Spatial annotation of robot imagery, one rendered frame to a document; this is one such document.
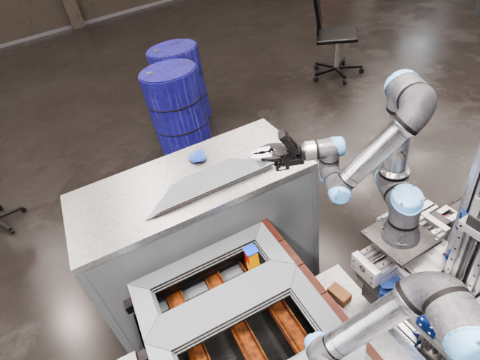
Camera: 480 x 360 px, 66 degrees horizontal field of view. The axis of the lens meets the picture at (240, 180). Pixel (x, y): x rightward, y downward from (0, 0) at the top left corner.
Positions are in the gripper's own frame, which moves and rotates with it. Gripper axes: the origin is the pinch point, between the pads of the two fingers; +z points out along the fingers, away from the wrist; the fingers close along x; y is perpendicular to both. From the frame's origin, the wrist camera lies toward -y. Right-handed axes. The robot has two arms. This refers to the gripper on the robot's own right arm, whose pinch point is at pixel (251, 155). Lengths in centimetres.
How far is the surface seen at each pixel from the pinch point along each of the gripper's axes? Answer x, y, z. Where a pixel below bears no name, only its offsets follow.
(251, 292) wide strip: -26, 57, 9
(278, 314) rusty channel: -31, 74, -1
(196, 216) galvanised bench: 9, 42, 31
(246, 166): 39, 44, 4
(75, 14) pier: 841, 230, 384
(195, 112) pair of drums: 212, 126, 53
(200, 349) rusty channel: -43, 72, 35
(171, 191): 28, 43, 44
